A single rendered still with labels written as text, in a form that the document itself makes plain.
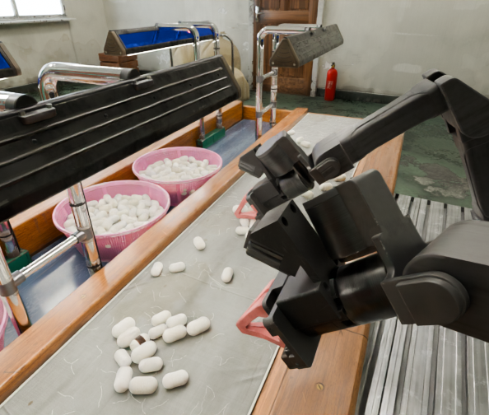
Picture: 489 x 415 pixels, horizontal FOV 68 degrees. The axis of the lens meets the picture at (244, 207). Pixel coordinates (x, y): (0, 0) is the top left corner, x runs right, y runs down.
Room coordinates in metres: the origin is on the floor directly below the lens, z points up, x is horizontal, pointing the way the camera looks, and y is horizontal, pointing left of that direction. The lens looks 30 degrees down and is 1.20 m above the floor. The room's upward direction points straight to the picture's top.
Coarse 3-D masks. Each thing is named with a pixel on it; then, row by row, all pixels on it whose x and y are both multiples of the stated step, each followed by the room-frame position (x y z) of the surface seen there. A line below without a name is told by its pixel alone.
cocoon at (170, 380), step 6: (174, 372) 0.31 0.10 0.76; (180, 372) 0.31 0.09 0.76; (186, 372) 0.31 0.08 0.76; (168, 378) 0.30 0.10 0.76; (174, 378) 0.30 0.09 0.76; (180, 378) 0.30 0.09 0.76; (186, 378) 0.30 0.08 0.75; (168, 384) 0.30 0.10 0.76; (174, 384) 0.30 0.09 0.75; (180, 384) 0.30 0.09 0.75
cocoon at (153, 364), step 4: (144, 360) 0.33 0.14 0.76; (148, 360) 0.33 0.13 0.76; (152, 360) 0.33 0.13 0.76; (156, 360) 0.33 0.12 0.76; (160, 360) 0.33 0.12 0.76; (140, 364) 0.32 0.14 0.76; (144, 364) 0.32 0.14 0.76; (148, 364) 0.32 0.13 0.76; (152, 364) 0.32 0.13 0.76; (156, 364) 0.32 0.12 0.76; (160, 364) 0.33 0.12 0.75; (140, 368) 0.32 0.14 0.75; (144, 368) 0.32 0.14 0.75; (148, 368) 0.32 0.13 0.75; (152, 368) 0.32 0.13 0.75; (156, 368) 0.32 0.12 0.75; (160, 368) 0.32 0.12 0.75; (144, 372) 0.32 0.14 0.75
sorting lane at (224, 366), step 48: (240, 192) 0.87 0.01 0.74; (192, 240) 0.64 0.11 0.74; (240, 240) 0.64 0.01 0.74; (144, 288) 0.49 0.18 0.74; (192, 288) 0.49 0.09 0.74; (240, 288) 0.49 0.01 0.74; (96, 336) 0.39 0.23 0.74; (192, 336) 0.39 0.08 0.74; (240, 336) 0.39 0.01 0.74; (48, 384) 0.31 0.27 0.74; (96, 384) 0.31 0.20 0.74; (192, 384) 0.31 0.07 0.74; (240, 384) 0.31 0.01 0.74
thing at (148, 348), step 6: (150, 342) 0.36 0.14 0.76; (138, 348) 0.35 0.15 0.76; (144, 348) 0.35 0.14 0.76; (150, 348) 0.35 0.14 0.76; (132, 354) 0.34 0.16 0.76; (138, 354) 0.34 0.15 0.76; (144, 354) 0.34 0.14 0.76; (150, 354) 0.34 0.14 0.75; (132, 360) 0.33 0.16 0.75; (138, 360) 0.33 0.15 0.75
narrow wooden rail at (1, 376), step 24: (288, 120) 1.45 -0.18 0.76; (216, 192) 0.83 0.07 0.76; (168, 216) 0.70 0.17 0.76; (192, 216) 0.71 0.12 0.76; (144, 240) 0.61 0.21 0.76; (168, 240) 0.62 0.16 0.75; (120, 264) 0.53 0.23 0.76; (144, 264) 0.55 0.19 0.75; (96, 288) 0.47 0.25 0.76; (120, 288) 0.49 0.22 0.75; (48, 312) 0.41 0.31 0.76; (72, 312) 0.41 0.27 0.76; (96, 312) 0.43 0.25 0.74; (24, 336) 0.36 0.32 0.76; (48, 336) 0.36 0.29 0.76; (0, 360) 0.32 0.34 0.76; (24, 360) 0.32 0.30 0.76; (0, 384) 0.29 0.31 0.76
